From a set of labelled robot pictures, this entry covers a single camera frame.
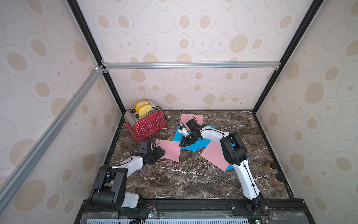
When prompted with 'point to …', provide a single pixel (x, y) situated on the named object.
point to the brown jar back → (271, 167)
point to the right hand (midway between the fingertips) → (179, 148)
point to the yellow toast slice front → (144, 109)
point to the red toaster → (139, 127)
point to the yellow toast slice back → (140, 103)
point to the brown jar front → (278, 180)
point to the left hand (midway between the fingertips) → (165, 154)
